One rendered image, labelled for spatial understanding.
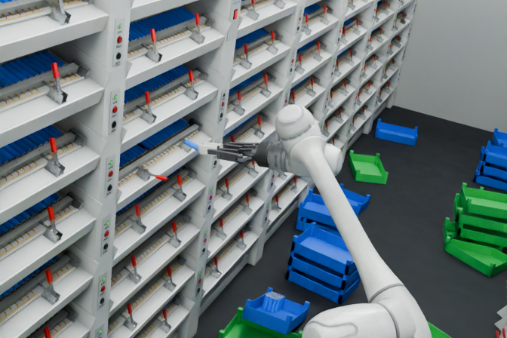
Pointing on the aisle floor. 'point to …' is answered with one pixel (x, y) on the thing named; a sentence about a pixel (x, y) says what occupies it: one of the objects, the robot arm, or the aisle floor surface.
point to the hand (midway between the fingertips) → (210, 149)
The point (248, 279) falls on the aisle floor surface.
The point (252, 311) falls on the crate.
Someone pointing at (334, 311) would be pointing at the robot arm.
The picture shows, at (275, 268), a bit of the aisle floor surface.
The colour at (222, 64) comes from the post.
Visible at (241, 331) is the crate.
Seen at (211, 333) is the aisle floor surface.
